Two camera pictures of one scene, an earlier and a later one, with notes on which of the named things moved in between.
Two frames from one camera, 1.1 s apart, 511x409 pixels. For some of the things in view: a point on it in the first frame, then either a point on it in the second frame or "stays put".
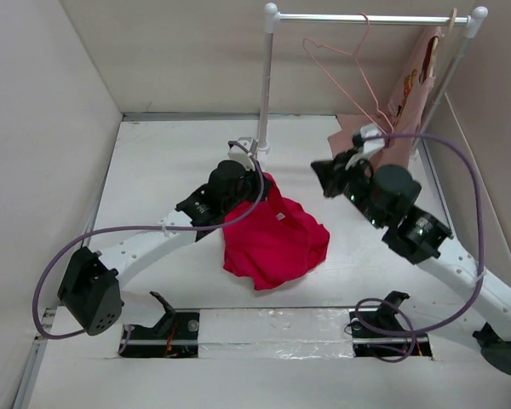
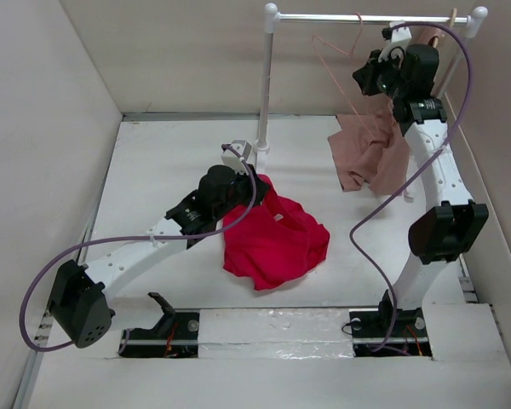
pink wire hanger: (356, 53) -> (331, 75)
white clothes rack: (472, 22) stays put
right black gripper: (331, 172) -> (365, 74)
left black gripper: (255, 178) stays put
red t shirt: (272, 240) stays put
